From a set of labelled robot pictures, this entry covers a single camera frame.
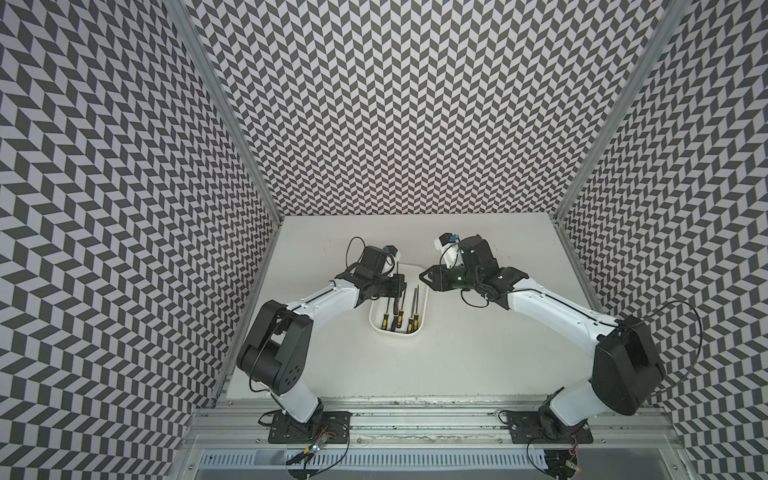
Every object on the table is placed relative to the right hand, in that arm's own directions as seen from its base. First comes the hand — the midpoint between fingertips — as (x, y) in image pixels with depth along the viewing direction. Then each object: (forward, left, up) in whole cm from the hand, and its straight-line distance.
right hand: (425, 280), depth 82 cm
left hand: (+3, +5, -8) cm, 10 cm away
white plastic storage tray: (0, +14, -15) cm, 20 cm away
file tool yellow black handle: (-3, +2, -15) cm, 16 cm away
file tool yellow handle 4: (-6, +4, -15) cm, 17 cm away
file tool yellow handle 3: (-3, +7, -15) cm, 17 cm away
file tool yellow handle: (-3, +11, -15) cm, 19 cm away
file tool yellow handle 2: (-3, +6, -6) cm, 9 cm away
